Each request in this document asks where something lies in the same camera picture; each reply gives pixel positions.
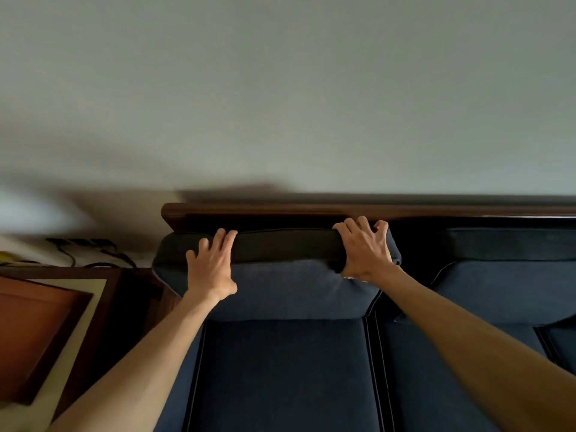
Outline person's left hand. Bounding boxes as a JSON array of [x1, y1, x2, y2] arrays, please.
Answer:
[[185, 228, 239, 305]]

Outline person's right hand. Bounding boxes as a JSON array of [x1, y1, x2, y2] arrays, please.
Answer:
[[332, 215, 398, 285]]

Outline black square cushion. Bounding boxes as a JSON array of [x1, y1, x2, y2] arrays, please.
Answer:
[[152, 227, 403, 323], [395, 227, 576, 328]]

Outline wooden sofa dark upholstery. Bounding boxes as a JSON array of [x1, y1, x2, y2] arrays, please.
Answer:
[[152, 202, 576, 432]]

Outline person's right forearm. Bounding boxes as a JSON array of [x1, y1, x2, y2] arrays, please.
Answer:
[[372, 265, 576, 432]]

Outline person's left forearm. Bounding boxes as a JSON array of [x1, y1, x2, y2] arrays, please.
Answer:
[[47, 290, 217, 432]]

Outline wooden side table brass panel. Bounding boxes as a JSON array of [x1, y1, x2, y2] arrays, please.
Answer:
[[0, 265, 182, 432]]

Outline dark wooden lamp box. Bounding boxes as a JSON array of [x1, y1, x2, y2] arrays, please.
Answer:
[[0, 274, 94, 406]]

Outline black plug cables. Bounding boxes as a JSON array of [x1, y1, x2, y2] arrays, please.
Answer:
[[56, 245, 138, 271]]

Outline black wall outlet panel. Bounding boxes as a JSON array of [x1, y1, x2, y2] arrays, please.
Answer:
[[44, 238, 119, 249]]

